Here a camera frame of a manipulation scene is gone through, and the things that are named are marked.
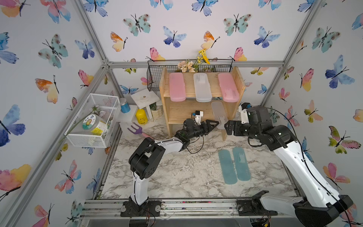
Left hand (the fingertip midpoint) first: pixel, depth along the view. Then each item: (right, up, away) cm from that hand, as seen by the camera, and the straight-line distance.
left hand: (219, 124), depth 80 cm
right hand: (+6, +1, -10) cm, 12 cm away
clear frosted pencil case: (+2, +6, +6) cm, 9 cm away
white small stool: (-46, +17, +15) cm, 52 cm away
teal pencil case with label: (+16, -30, +5) cm, 34 cm away
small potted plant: (-41, +9, +25) cm, 48 cm away
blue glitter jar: (-59, +11, +13) cm, 61 cm away
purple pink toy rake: (-53, -6, +24) cm, 59 cm away
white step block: (-58, +2, +12) cm, 59 cm away
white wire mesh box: (-64, +10, -1) cm, 64 cm away
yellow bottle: (-51, +5, +21) cm, 55 cm away
